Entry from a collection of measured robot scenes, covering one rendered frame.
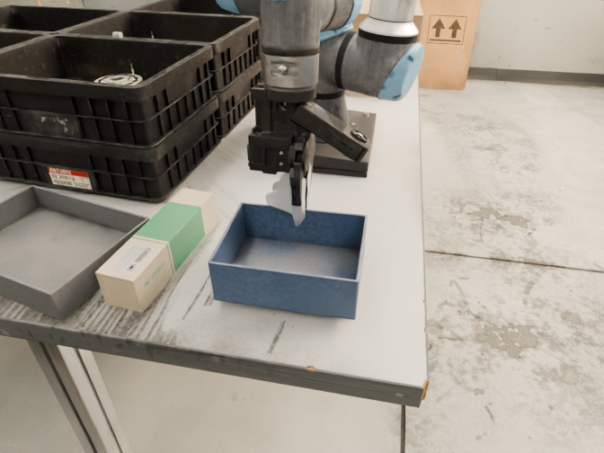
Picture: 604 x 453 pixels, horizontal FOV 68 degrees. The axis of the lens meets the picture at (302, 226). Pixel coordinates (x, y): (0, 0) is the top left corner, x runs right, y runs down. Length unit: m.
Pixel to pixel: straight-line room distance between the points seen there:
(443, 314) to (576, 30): 3.02
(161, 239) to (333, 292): 0.28
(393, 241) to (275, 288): 0.27
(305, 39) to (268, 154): 0.16
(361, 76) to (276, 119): 0.34
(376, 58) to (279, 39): 0.37
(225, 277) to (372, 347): 0.22
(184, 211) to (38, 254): 0.25
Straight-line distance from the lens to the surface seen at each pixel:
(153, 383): 1.51
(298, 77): 0.60
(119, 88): 0.82
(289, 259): 0.70
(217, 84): 1.10
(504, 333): 1.70
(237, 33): 1.17
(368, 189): 0.93
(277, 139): 0.63
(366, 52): 0.94
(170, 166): 0.91
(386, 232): 0.81
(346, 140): 0.62
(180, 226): 0.73
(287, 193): 0.67
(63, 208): 0.94
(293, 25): 0.59
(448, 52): 3.88
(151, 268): 0.68
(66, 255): 0.83
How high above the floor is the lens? 1.17
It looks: 35 degrees down
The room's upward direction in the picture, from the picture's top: straight up
